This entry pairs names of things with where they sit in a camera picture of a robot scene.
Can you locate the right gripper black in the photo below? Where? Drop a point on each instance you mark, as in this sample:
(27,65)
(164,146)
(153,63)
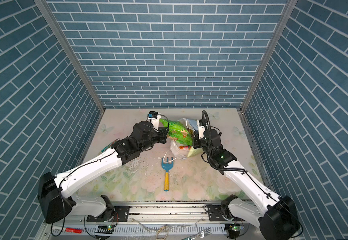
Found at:
(196,143)

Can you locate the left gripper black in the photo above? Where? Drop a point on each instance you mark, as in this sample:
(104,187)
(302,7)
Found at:
(162,133)

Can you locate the orange snack packet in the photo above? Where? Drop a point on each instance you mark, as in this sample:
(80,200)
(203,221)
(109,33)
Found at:
(185,148)

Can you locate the illustrated paper gift bag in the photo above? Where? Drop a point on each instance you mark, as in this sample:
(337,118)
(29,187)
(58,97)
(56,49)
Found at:
(180,154)

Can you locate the green chips bag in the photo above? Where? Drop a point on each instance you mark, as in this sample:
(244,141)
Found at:
(178,132)

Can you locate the teal red snack packet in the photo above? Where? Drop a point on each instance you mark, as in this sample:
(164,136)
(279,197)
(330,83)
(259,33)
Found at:
(109,146)

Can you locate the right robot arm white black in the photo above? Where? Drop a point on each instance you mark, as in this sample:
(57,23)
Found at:
(275,216)

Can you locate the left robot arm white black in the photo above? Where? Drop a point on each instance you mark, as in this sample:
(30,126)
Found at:
(56,193)

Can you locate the blue yellow toy rake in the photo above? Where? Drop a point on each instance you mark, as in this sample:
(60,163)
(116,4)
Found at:
(167,165)

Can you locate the metal fork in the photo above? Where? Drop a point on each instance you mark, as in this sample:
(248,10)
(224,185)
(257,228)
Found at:
(202,234)

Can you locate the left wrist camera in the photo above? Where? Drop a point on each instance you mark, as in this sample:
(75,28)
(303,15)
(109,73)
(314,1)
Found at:
(154,118)

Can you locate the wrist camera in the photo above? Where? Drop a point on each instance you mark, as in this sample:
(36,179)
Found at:
(201,127)
(154,118)

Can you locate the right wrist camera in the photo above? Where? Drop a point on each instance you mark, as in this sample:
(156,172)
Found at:
(201,127)

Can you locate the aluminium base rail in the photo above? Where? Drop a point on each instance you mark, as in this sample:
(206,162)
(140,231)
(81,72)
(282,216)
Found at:
(168,211)

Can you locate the white slotted cable duct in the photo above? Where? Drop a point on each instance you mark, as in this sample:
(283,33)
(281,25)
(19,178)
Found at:
(128,230)

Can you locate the red handled tool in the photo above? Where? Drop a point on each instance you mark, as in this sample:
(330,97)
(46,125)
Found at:
(73,230)

